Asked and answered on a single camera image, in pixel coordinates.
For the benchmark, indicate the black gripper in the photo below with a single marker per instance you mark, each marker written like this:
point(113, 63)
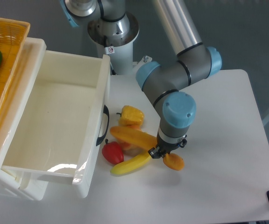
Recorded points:
point(164, 147)

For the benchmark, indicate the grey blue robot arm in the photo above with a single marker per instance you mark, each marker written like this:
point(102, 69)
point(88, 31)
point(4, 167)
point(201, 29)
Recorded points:
point(162, 87)

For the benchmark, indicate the peach coloured fruit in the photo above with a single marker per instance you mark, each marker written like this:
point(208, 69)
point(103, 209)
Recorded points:
point(130, 149)

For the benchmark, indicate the yellow banana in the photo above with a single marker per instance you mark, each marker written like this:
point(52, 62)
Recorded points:
point(131, 165)

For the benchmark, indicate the yellow bell pepper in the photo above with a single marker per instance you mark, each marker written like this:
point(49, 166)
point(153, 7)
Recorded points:
point(130, 116)

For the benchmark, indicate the red bell pepper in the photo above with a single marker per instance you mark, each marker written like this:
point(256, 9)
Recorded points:
point(112, 152)

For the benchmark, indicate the white plastic drawer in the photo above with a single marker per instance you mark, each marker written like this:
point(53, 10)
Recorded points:
point(61, 121)

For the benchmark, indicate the white drawer cabinet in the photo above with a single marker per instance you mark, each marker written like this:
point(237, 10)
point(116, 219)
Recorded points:
point(16, 181)

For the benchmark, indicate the orange woven basket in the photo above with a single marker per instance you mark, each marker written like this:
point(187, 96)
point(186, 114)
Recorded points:
point(13, 34)

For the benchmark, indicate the black drawer handle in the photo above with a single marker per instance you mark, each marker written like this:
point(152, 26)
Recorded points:
point(103, 126)

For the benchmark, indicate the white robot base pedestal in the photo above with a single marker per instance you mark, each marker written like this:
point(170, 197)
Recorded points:
point(116, 39)

